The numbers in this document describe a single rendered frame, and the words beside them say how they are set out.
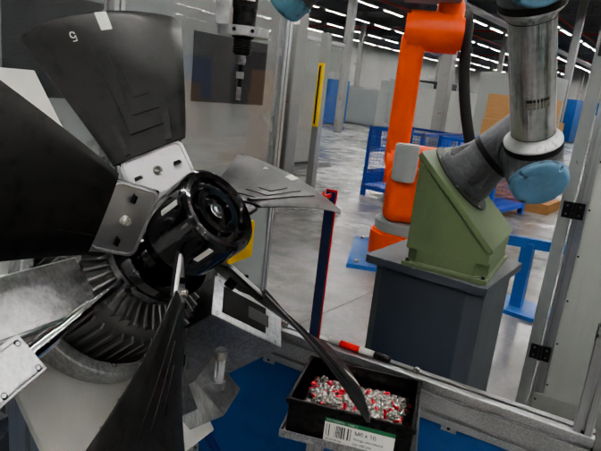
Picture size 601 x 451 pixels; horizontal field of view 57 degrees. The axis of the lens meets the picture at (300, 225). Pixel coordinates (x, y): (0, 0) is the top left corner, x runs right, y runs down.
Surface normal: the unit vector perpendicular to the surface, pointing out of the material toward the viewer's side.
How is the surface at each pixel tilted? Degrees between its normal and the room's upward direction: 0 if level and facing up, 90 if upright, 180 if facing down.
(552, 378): 90
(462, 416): 90
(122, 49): 54
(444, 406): 90
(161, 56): 50
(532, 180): 121
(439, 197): 90
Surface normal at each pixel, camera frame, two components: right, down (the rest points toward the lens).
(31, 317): 0.73, -0.46
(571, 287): -0.48, 0.16
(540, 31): 0.05, 0.59
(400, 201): -0.17, 0.22
